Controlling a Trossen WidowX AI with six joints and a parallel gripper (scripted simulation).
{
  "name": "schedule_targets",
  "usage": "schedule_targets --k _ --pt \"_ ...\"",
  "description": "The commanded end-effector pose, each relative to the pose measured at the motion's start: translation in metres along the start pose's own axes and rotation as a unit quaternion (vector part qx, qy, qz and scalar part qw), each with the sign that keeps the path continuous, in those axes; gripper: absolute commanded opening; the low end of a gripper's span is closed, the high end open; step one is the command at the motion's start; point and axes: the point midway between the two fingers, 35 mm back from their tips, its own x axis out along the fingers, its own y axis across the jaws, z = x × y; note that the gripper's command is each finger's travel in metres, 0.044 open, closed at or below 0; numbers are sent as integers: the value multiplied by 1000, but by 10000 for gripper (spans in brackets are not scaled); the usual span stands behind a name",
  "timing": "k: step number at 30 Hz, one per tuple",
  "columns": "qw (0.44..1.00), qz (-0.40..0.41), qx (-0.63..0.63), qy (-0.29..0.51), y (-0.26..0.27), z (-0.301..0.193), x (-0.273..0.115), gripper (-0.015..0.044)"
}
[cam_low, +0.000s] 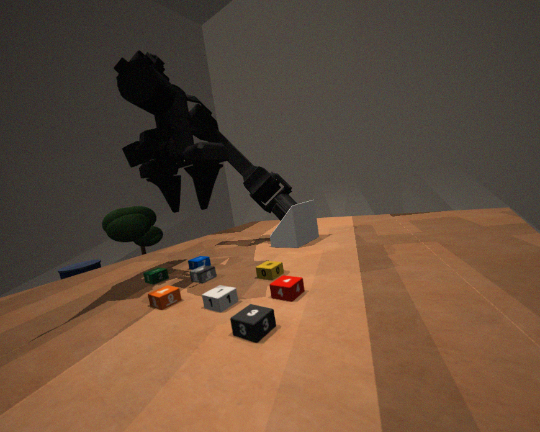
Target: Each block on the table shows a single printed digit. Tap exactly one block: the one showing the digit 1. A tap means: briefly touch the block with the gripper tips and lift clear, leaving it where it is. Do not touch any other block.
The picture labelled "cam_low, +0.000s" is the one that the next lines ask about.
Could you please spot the green block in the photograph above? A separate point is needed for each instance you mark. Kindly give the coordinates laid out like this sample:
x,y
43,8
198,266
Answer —
x,y
156,275

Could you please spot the yellow block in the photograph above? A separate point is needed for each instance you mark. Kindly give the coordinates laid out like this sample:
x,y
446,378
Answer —
x,y
270,270

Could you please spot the reddish-brown block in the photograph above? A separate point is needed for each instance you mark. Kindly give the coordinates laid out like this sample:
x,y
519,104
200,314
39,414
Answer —
x,y
164,297

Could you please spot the red block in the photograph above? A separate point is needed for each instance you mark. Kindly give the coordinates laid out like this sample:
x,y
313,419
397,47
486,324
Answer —
x,y
287,288

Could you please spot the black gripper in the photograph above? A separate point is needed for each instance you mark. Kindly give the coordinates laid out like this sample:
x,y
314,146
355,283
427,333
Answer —
x,y
203,156

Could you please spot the blue block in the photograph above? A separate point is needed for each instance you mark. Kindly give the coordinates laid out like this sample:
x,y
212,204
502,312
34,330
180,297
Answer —
x,y
198,262

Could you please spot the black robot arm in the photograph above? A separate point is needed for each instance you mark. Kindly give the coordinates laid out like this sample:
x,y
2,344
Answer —
x,y
142,82

